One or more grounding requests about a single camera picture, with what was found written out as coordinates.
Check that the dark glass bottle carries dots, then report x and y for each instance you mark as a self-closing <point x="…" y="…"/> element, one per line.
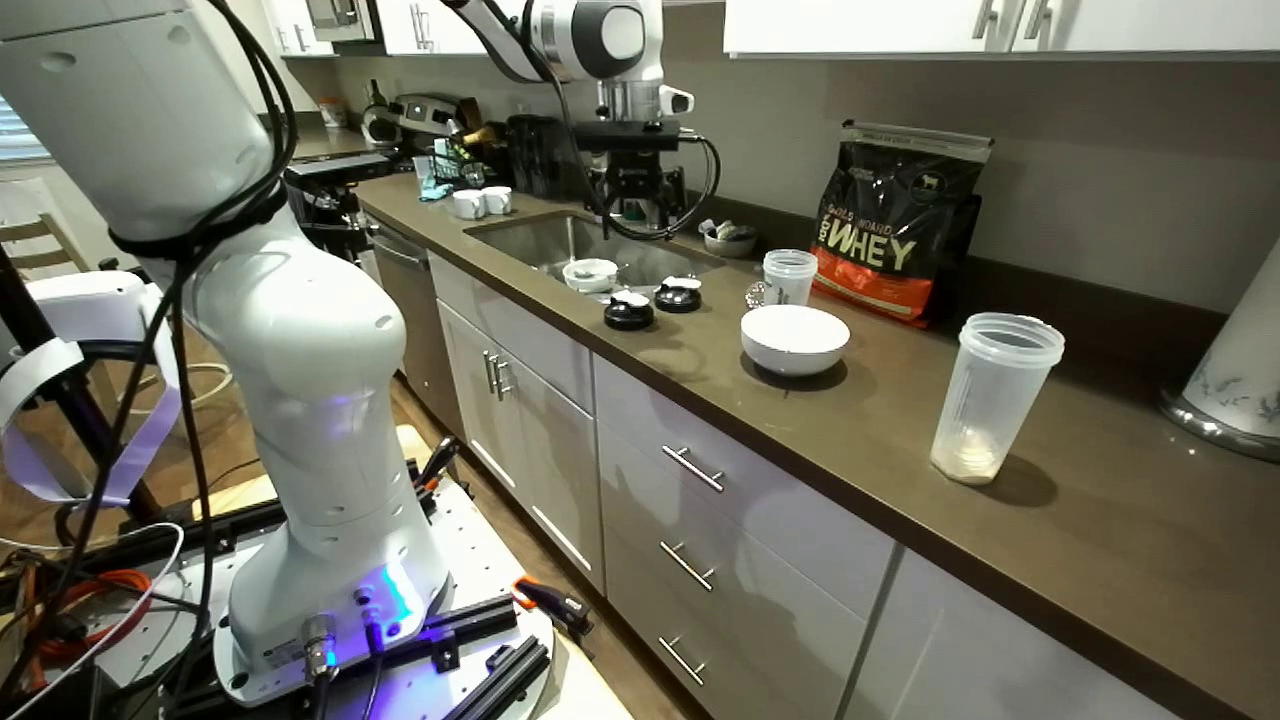
<point x="376" y="95"/>

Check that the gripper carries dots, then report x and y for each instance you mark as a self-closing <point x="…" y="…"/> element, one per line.
<point x="636" y="175"/>

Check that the large white bowl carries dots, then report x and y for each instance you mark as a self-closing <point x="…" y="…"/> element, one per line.
<point x="795" y="340"/>

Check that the silver stand mixer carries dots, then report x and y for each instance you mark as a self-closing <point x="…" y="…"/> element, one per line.
<point x="415" y="115"/>

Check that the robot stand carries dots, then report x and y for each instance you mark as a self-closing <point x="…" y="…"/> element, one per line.
<point x="480" y="560"/>

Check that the small clear shaker bottle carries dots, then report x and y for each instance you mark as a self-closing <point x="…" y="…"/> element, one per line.
<point x="789" y="278"/>

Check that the black protein powder bag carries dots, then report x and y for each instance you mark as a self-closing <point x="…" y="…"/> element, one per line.
<point x="895" y="225"/>

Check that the wooden chair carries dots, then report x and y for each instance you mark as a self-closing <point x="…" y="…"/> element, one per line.
<point x="40" y="245"/>

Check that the small white bowl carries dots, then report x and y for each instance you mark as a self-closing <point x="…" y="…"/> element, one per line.
<point x="590" y="274"/>

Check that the small bowl with sponge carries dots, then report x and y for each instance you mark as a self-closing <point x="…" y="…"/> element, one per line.
<point x="730" y="241"/>

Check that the drawer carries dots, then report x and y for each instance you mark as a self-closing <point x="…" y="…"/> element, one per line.
<point x="730" y="590"/>
<point x="760" y="490"/>
<point x="640" y="640"/>

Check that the tall clear shaker bottle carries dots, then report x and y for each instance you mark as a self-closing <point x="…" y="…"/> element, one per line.
<point x="990" y="400"/>

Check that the microwave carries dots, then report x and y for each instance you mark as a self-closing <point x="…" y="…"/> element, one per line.
<point x="340" y="18"/>

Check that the dish rack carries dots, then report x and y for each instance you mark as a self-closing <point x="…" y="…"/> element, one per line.
<point x="462" y="160"/>

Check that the orange black clamp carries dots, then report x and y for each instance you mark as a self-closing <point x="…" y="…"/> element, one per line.
<point x="438" y="465"/>
<point x="550" y="600"/>

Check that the steel sink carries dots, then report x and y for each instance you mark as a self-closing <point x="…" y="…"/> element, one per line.
<point x="570" y="240"/>

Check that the black shaker lid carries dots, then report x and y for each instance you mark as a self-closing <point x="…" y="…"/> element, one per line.
<point x="678" y="296"/>
<point x="629" y="312"/>

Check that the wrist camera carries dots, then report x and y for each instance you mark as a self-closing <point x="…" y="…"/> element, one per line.
<point x="626" y="135"/>

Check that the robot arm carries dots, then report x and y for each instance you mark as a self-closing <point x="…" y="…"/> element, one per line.
<point x="310" y="360"/>

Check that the dishwasher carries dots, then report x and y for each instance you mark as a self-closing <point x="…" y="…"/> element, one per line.
<point x="415" y="310"/>

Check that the wide cabinet door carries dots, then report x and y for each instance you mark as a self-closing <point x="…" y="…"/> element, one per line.
<point x="980" y="650"/>

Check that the white paper towel roll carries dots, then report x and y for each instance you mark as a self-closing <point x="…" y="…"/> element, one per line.
<point x="1235" y="370"/>

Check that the camera on tripod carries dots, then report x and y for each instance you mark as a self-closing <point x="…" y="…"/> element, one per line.
<point x="335" y="185"/>

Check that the white upper cabinet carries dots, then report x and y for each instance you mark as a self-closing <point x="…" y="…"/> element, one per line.
<point x="880" y="25"/>
<point x="425" y="25"/>
<point x="295" y="25"/>

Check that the small jar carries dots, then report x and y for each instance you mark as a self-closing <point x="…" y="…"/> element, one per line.
<point x="333" y="112"/>

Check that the window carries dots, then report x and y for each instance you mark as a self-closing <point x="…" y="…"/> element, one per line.
<point x="18" y="135"/>

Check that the blue cloth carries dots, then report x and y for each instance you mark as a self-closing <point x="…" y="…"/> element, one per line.
<point x="435" y="188"/>

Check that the black coffee maker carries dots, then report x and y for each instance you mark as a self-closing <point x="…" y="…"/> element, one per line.
<point x="533" y="155"/>

